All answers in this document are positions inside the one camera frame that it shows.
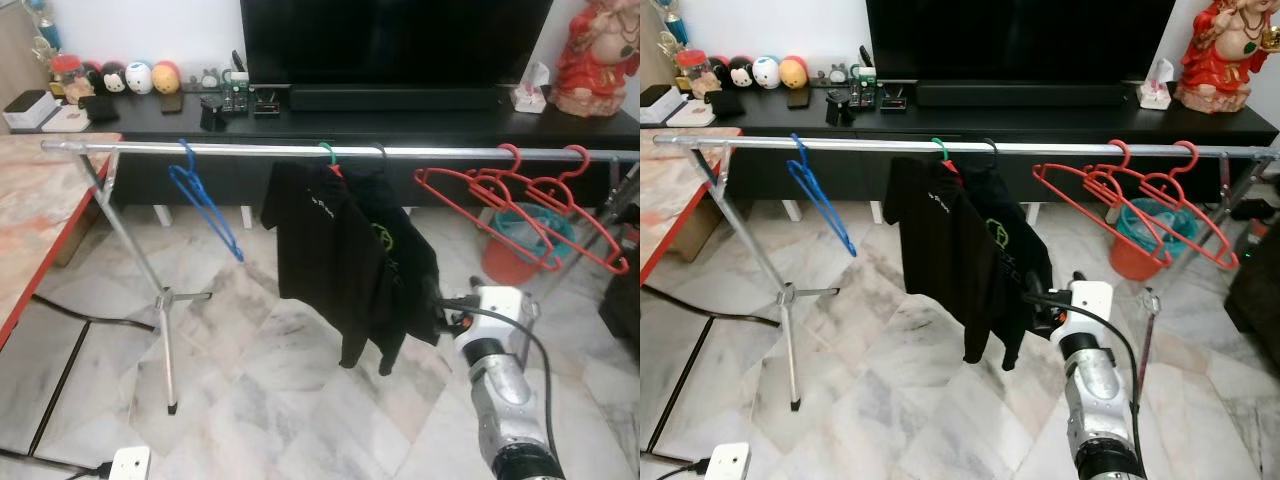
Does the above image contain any green white gadget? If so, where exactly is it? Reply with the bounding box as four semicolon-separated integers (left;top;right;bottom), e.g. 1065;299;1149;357
850;45;879;109
222;50;251;114

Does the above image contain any black pouch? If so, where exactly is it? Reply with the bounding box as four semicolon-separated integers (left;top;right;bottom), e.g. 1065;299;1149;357
80;93;121;124
705;88;746;119

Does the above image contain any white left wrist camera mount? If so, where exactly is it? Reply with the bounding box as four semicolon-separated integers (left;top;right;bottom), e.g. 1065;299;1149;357
108;446;151;480
703;443;751;480

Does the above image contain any light wood sideboard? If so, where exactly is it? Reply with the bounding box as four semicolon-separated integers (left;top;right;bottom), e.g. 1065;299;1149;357
0;5;49;101
640;20;676;91

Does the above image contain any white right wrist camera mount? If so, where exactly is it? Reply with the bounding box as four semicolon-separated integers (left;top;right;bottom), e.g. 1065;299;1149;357
1060;280;1114;336
468;286;533;346

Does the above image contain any black shirt FSL print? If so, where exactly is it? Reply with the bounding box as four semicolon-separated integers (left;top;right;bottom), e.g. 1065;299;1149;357
261;158;393;369
883;155;1011;366

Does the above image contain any silver metal clothes rack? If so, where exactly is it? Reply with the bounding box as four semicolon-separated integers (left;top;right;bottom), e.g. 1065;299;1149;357
653;133;1280;413
40;138;641;416

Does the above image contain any dark brown sofa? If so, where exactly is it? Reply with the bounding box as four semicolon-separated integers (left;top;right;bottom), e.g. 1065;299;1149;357
1225;240;1280;336
603;240;641;351

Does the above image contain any red Buddha statue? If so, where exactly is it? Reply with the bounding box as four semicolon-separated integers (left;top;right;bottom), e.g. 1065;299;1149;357
553;0;641;118
1172;0;1276;113

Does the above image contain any black shirt onemax LED print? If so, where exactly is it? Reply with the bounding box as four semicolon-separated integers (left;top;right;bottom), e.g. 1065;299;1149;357
960;160;1056;373
340;165;443;378

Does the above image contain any blue plastic hanger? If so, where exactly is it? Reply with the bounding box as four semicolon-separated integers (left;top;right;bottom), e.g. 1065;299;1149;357
786;133;859;259
167;140;245;264

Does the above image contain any dark metal table frame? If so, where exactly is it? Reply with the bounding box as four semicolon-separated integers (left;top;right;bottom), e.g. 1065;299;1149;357
0;293;159;473
640;283;783;466

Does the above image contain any orange waste bin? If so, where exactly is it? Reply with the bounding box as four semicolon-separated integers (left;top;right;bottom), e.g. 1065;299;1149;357
483;205;576;286
1110;200;1201;281

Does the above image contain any gold blue trophy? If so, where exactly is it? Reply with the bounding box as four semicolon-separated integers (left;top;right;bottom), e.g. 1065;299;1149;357
22;0;63;71
655;0;693;46

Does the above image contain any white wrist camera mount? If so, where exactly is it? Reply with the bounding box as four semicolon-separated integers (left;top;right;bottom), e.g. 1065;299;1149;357
108;446;151;480
1060;280;1114;336
703;443;751;480
468;286;533;346

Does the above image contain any black TV cabinet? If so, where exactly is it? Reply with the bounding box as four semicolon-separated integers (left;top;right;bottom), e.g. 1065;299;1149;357
655;88;1280;226
8;90;641;229

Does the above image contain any black television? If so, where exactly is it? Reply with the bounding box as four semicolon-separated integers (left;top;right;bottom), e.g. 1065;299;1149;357
240;0;554;86
866;0;1177;83

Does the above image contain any red plastic hanger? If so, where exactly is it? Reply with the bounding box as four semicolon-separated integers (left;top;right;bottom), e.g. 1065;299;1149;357
1085;140;1241;272
468;145;631;277
1032;138;1173;268
412;143;566;273

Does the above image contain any white tissue box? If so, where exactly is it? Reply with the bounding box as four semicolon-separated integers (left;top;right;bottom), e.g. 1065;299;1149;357
511;62;549;113
1138;58;1174;109

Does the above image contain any flat white pink box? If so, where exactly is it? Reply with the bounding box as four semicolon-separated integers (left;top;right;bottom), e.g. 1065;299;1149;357
42;105;93;133
668;100;719;128

